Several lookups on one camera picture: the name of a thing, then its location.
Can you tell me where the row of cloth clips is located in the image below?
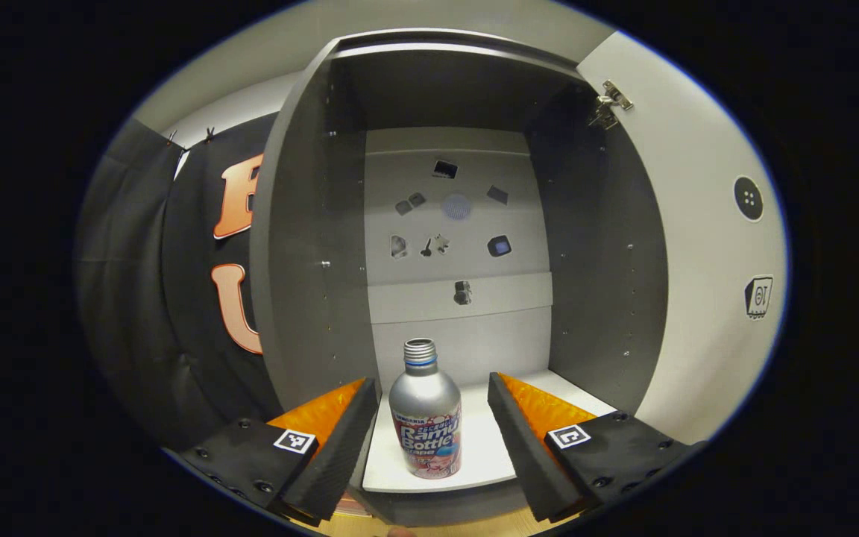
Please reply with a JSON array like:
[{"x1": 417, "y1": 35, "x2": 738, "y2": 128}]
[{"x1": 165, "y1": 127, "x2": 218, "y2": 148}]

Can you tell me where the metal door hinge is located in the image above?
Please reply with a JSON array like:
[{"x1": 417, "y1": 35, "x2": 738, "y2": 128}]
[{"x1": 588, "y1": 80, "x2": 634, "y2": 130}]

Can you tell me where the white cabinet door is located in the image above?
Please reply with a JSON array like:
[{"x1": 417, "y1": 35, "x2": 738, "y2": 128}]
[{"x1": 577, "y1": 30, "x2": 788, "y2": 446}]

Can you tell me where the white cabinet shelf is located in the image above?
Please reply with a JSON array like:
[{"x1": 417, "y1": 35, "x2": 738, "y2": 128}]
[{"x1": 361, "y1": 369, "x2": 618, "y2": 494}]

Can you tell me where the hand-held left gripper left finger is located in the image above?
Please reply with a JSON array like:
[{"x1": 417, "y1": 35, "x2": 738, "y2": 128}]
[{"x1": 176, "y1": 377, "x2": 383, "y2": 524}]

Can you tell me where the black backdrop cloth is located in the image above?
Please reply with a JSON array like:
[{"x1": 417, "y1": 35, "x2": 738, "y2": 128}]
[{"x1": 75, "y1": 116, "x2": 281, "y2": 448}]

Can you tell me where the grey cabinet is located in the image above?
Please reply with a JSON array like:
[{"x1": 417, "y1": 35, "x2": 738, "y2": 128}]
[{"x1": 249, "y1": 28, "x2": 669, "y2": 527}]

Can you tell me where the silver printed bottle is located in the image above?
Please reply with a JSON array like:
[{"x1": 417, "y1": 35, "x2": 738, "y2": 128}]
[{"x1": 388, "y1": 338, "x2": 464, "y2": 480}]

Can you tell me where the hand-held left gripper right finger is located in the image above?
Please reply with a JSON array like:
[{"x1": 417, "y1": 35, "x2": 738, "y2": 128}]
[{"x1": 487, "y1": 372, "x2": 705, "y2": 524}]

